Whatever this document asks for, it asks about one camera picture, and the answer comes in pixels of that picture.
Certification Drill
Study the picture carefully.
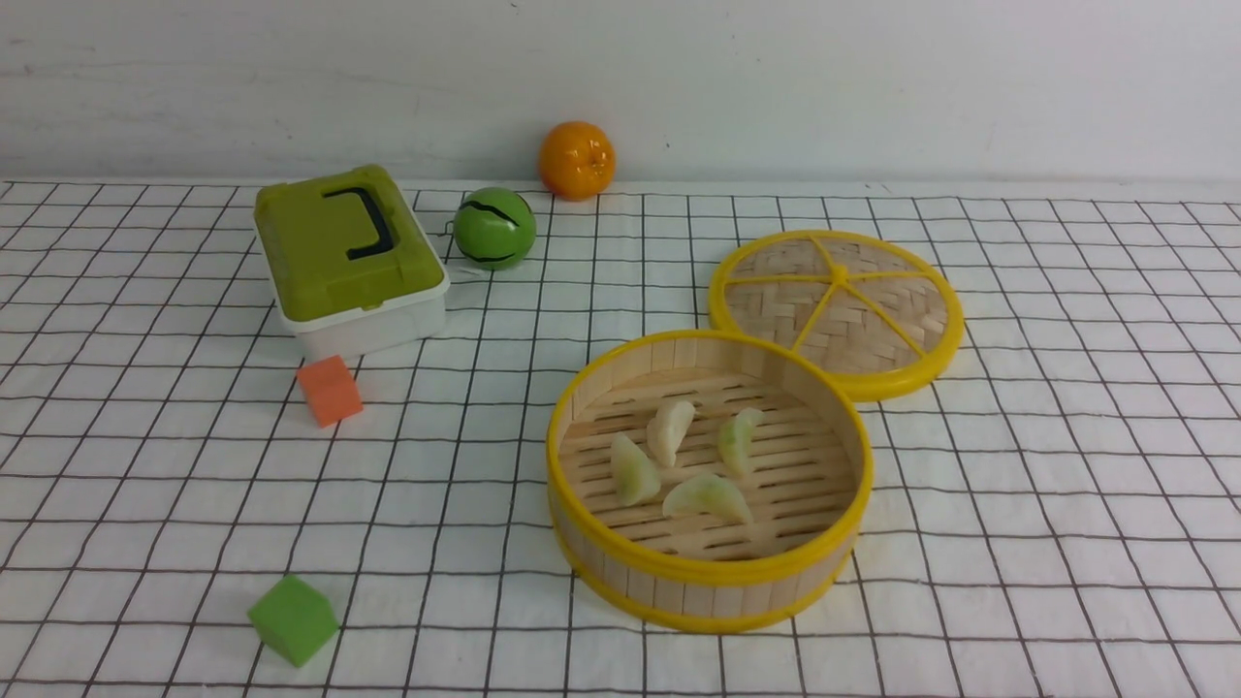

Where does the white dumpling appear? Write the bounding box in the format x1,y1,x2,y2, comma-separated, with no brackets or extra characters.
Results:
647,400,696,468

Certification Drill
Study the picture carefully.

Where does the pale green dumpling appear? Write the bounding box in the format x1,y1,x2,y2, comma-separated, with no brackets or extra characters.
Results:
609,433,663,507

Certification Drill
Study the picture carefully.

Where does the light green dumpling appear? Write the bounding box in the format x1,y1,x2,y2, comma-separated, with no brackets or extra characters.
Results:
716,407,764,479

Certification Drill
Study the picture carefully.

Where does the pale yellow dumpling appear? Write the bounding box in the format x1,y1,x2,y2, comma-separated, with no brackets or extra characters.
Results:
661,472,755,524

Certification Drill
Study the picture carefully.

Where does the yellow bamboo steamer tray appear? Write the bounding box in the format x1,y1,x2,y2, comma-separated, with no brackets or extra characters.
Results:
546,332,874,633

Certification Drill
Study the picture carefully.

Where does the yellow bamboo steamer lid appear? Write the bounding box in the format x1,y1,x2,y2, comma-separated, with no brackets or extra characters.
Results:
709,230,965,402

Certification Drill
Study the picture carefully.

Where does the green striped ball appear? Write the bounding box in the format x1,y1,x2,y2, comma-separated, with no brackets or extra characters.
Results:
453,188,537,270

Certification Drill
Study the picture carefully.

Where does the orange fruit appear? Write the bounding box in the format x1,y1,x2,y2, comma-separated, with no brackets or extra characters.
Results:
539,122,616,202

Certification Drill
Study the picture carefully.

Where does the green lid white box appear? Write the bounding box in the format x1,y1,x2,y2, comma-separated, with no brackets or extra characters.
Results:
253,164,450,363

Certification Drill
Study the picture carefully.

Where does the orange foam cube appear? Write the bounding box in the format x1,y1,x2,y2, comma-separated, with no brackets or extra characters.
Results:
297,355,364,428

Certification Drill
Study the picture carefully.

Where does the green foam cube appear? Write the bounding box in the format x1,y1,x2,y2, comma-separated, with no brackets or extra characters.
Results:
247,574,340,668

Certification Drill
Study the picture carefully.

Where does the white black grid tablecloth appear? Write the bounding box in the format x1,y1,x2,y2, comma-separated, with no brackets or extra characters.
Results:
1,180,1240,697

